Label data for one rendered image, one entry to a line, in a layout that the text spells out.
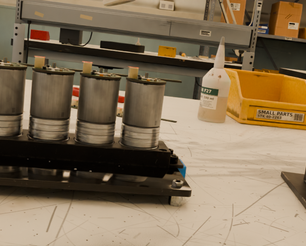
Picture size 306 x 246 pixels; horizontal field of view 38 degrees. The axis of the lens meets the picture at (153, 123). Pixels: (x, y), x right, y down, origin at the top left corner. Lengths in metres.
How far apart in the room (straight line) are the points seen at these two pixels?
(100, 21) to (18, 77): 2.29
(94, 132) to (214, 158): 0.13
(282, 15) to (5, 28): 2.74
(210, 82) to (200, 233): 0.32
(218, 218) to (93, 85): 0.10
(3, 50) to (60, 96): 4.63
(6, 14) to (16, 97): 4.61
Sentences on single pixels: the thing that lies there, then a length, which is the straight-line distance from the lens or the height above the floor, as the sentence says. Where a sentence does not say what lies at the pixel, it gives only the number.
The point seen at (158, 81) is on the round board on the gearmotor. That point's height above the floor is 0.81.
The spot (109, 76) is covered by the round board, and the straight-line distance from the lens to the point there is 0.26.
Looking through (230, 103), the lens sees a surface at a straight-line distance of 0.59.
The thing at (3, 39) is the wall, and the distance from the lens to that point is 4.89.
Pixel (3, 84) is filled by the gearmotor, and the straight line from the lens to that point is 0.27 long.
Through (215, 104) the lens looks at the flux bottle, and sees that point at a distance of 0.52.
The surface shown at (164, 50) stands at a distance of 2.63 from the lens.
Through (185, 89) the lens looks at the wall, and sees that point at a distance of 4.70.
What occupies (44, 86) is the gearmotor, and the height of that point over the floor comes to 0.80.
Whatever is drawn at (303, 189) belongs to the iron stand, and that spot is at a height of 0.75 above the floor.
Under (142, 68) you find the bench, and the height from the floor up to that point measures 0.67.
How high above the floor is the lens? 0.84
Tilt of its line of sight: 11 degrees down
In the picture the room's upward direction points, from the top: 7 degrees clockwise
